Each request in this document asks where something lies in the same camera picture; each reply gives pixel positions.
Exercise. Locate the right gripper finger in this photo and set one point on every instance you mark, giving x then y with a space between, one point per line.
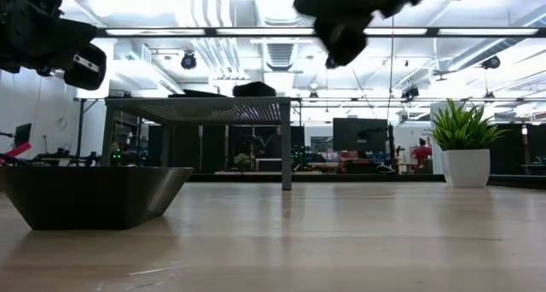
354 42
330 42

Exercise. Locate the black wavy square bowl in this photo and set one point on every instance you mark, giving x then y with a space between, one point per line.
85 198
179 95

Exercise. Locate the black ceiling spotlight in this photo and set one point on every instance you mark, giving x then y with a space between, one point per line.
44 72
188 61
491 62
410 92

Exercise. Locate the black beam with light strips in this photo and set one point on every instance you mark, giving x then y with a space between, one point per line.
264 31

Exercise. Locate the large black monitor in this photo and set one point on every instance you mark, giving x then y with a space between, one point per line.
360 134

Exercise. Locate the small black monitor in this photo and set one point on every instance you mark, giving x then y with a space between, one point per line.
22 136

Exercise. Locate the red bar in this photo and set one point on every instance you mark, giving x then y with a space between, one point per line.
17 150

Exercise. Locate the cluttered background bench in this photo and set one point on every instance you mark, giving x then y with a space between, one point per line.
64 159

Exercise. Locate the small green plant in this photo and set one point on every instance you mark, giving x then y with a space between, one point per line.
242 160

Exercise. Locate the grey perforated metal shelf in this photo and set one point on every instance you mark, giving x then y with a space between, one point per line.
196 108

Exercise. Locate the black partition panels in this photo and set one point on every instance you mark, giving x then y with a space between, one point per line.
213 149

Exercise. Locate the green plant in white pot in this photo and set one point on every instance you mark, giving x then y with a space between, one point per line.
467 164

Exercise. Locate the black overhead camera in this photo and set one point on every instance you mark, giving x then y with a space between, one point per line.
330 63

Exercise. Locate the silver ventilation duct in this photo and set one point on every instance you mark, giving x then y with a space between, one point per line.
279 55

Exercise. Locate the black aluminium table frame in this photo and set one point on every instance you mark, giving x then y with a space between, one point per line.
341 179

